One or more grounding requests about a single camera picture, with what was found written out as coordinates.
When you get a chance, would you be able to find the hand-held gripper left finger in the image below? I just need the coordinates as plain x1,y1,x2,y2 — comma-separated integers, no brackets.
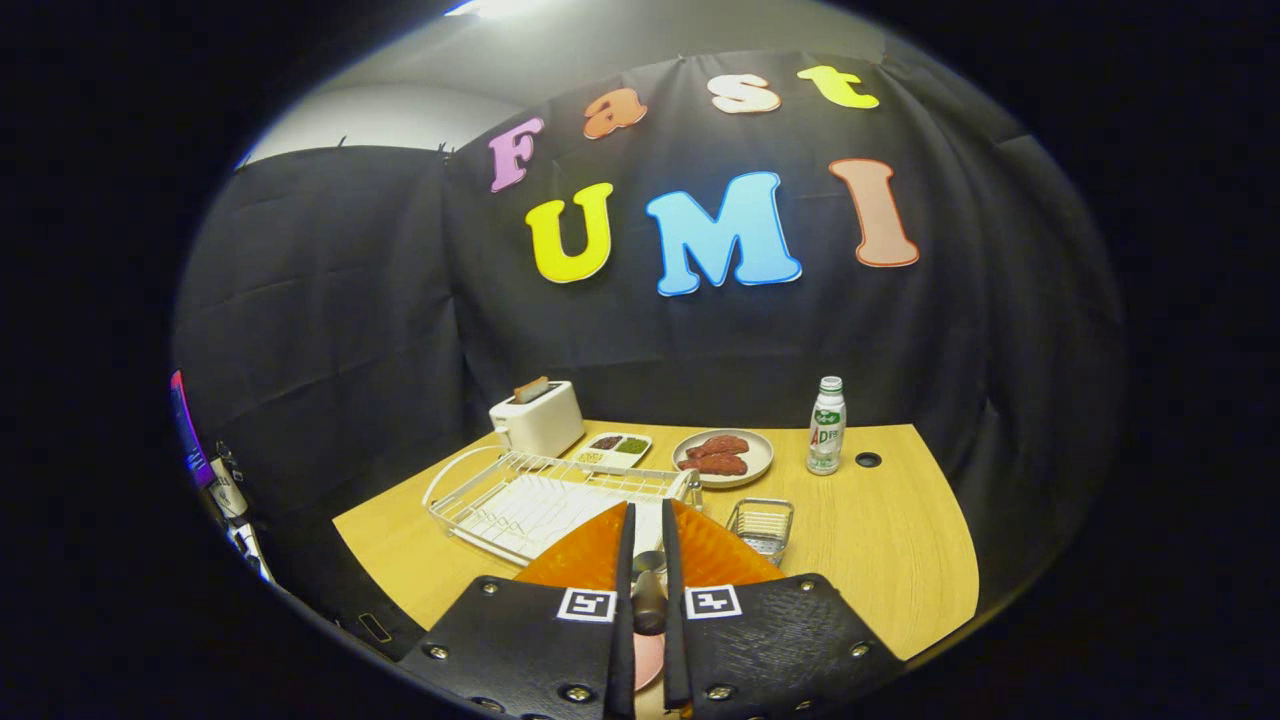
398,500,638,720

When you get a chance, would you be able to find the white toaster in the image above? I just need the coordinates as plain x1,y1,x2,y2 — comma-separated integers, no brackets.
489,385,586,459

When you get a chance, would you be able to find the pink plate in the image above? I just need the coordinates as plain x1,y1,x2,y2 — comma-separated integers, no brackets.
635,632,667,693

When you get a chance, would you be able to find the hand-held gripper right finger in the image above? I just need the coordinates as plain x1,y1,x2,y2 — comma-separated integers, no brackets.
660,497,906,720

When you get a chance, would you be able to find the metal spoon with brown handle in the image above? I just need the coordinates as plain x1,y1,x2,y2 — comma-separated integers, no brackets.
630,550,669,636

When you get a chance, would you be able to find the white and black equipment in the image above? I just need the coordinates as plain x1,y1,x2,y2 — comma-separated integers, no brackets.
170,370,276,586

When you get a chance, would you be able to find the clear wire basket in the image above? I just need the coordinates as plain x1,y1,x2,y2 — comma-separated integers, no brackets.
726,498,795,567

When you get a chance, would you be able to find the white divided grain tray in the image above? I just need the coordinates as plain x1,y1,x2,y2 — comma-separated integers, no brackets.
573,432,654,473

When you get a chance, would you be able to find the white green-label drink bottle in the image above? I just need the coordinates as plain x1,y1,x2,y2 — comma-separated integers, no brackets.
806,376,847,476

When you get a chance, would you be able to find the white wire dish rack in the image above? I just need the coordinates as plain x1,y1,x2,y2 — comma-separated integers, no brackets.
422,445,704,568

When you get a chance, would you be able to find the beige round dish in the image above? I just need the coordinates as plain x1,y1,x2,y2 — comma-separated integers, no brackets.
672,428,775,489

